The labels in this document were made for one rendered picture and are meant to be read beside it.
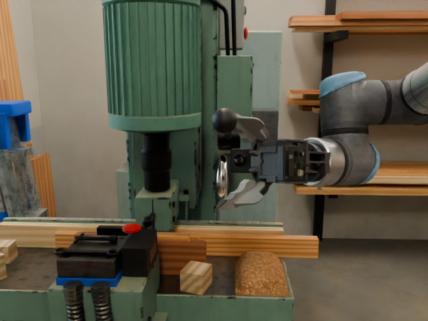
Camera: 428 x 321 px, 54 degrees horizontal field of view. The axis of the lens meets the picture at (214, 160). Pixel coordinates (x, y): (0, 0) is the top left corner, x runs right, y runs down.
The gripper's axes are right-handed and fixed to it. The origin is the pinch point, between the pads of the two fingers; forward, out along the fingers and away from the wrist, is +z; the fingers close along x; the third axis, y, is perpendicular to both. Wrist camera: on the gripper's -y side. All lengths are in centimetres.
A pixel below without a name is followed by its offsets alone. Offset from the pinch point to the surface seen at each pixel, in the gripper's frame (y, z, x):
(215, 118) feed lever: 8.3, 6.1, -5.5
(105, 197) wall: -255, -89, 28
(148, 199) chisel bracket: -17.8, 1.8, 7.4
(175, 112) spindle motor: -10.1, 1.0, -8.4
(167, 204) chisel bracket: -15.7, -1.0, 8.3
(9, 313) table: -26.7, 23.8, 26.9
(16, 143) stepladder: -112, 5, -6
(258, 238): -8.7, -18.2, 15.3
